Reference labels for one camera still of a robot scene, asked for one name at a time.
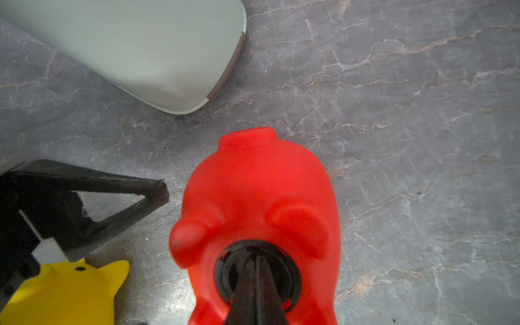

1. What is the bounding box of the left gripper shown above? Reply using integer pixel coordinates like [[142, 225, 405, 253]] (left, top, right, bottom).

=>
[[1, 159, 169, 309]]

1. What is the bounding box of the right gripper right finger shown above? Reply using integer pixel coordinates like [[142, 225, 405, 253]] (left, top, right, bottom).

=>
[[257, 255, 288, 325]]

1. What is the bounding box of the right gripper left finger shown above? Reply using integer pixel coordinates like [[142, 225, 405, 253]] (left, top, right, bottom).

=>
[[224, 259, 256, 324]]

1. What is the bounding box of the black plug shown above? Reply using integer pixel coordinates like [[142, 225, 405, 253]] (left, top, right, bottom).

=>
[[214, 240, 302, 313]]

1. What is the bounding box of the yellow piggy bank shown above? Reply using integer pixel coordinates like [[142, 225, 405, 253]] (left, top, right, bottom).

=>
[[1, 258, 130, 324]]

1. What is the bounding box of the red piggy bank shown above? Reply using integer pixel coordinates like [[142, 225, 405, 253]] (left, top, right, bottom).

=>
[[169, 127, 341, 324]]

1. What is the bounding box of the mint green toaster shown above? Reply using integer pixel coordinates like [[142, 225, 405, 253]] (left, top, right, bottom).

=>
[[1, 1, 247, 115]]

